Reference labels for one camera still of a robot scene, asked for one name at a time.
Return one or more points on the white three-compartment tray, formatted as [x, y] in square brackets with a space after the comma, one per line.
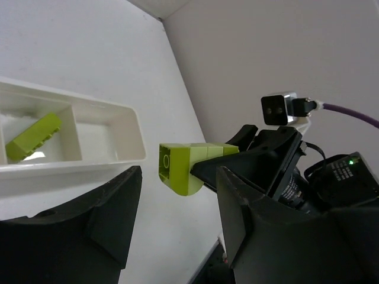
[95, 136]

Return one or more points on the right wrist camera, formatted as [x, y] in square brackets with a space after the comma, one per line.
[285, 108]

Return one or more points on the pale green lego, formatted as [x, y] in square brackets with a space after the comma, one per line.
[176, 161]

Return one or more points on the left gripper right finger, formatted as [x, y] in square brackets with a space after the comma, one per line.
[267, 242]

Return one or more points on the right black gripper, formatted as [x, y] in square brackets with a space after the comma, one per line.
[268, 159]

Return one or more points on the lime green 2x4 lego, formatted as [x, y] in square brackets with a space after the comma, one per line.
[33, 137]

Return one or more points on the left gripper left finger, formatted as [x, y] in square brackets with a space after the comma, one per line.
[84, 240]

